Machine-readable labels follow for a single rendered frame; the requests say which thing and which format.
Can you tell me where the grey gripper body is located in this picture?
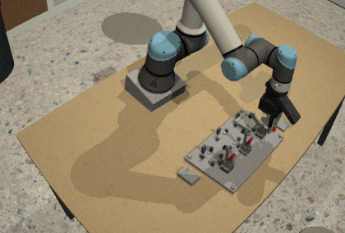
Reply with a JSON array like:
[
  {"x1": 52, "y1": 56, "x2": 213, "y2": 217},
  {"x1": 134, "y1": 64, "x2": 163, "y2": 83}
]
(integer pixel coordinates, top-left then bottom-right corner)
[{"x1": 258, "y1": 78, "x2": 288, "y2": 117}]

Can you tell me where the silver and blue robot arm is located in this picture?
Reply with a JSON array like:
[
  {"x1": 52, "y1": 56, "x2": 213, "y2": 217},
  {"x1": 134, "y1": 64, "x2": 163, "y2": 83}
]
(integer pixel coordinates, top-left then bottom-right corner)
[{"x1": 138, "y1": 0, "x2": 301, "y2": 125}]

